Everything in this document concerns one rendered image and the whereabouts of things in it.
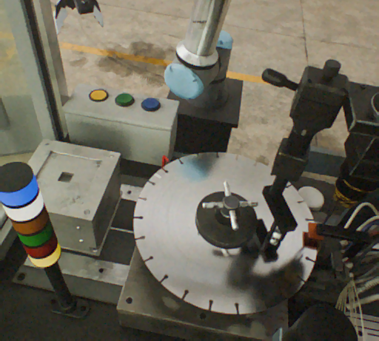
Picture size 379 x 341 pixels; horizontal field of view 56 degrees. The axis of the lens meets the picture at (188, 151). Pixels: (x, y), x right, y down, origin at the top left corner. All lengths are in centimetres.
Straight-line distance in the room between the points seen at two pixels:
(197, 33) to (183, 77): 12
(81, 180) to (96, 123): 21
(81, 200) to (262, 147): 158
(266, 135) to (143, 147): 141
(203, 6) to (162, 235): 53
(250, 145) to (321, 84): 173
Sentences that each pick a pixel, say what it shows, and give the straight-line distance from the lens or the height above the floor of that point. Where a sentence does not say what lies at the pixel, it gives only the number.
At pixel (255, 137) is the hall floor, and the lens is 223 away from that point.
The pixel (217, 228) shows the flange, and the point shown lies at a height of 96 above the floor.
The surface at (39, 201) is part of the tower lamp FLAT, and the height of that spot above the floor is 111.
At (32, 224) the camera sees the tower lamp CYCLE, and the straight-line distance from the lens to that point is 50.
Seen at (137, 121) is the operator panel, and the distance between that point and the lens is 89.
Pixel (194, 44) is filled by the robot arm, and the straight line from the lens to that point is 93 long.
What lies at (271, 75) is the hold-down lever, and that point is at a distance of 51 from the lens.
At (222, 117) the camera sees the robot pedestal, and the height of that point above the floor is 75.
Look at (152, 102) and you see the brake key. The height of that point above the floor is 91.
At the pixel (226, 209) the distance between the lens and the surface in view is 61.
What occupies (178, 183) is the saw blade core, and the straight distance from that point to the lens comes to 69.
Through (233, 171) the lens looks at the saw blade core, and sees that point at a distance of 73.
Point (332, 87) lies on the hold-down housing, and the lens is 46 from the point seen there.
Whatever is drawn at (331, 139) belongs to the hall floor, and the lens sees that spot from 242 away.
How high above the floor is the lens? 149
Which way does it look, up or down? 47 degrees down
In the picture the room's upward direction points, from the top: 7 degrees clockwise
